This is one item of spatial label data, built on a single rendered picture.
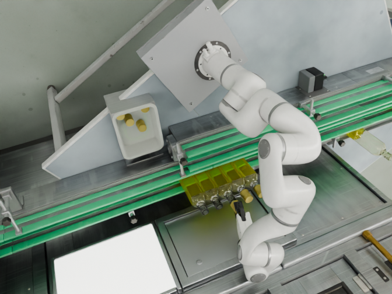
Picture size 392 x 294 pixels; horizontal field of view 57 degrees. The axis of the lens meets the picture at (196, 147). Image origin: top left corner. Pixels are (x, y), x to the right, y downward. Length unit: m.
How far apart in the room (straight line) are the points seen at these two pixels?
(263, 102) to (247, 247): 0.42
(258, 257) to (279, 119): 0.41
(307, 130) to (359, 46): 0.98
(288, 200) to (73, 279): 0.88
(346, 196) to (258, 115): 0.74
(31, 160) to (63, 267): 0.80
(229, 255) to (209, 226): 0.16
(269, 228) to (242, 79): 0.47
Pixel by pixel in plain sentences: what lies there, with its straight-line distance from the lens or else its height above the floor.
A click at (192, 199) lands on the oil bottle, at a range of 1.40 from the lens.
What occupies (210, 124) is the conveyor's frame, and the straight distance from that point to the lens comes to 1.53.
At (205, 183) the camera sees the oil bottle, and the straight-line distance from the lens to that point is 1.44.
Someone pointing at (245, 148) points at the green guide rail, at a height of 0.95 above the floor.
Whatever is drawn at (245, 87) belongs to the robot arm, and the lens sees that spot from 1.17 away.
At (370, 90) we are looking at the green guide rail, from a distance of 1.85.
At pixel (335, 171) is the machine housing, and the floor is 1.05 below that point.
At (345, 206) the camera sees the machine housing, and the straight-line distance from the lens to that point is 1.65.
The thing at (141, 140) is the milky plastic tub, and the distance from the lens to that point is 1.54.
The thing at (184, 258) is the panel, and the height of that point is 1.21.
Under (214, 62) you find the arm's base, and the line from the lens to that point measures 1.33.
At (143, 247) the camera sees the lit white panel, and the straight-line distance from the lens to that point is 1.47.
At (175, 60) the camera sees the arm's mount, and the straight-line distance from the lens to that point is 1.36.
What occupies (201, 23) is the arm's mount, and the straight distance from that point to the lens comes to 1.36.
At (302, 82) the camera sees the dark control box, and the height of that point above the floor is 0.79.
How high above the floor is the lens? 2.00
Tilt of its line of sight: 48 degrees down
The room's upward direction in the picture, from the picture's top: 146 degrees clockwise
